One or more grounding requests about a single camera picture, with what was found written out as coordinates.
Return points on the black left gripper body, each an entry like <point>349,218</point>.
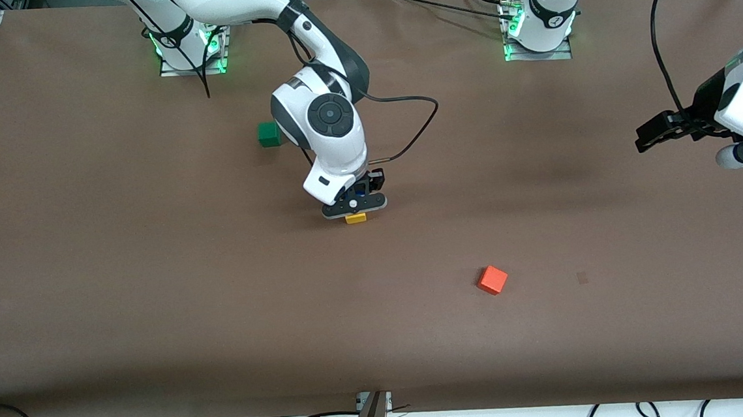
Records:
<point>704,104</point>

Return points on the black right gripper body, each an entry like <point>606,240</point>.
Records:
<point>375,180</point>

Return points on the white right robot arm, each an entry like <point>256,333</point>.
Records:
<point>331,146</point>

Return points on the yellow cube block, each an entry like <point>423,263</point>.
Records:
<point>356,219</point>

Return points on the green cube block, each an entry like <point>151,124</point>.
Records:
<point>267,134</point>

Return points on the orange cube block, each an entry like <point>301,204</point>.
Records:
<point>492,280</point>

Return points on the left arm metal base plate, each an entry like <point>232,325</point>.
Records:
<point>541,56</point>

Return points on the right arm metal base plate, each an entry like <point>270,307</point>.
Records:
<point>195,71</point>

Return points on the metal pole bracket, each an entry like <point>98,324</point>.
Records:
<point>389,400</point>

